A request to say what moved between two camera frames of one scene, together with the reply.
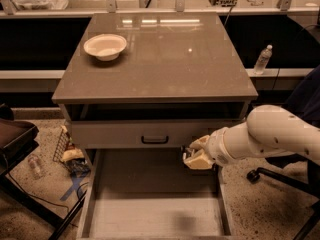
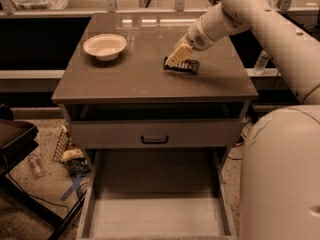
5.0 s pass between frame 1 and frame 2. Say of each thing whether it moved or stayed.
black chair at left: stayed
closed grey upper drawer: stayed
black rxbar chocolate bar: moved
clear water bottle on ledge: stayed
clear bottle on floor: stayed
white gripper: moved
